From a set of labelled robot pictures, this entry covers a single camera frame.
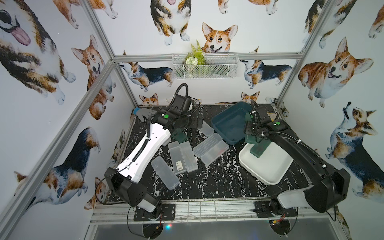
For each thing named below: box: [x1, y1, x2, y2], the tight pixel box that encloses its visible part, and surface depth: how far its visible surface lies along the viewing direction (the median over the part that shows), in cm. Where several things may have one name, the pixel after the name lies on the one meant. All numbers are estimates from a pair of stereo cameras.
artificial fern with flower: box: [185, 39, 207, 66], surface depth 84 cm
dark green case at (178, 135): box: [171, 128, 188, 143], surface depth 102 cm
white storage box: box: [238, 142, 294, 186], surface depth 90 cm
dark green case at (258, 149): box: [250, 138, 272, 159], surface depth 96 cm
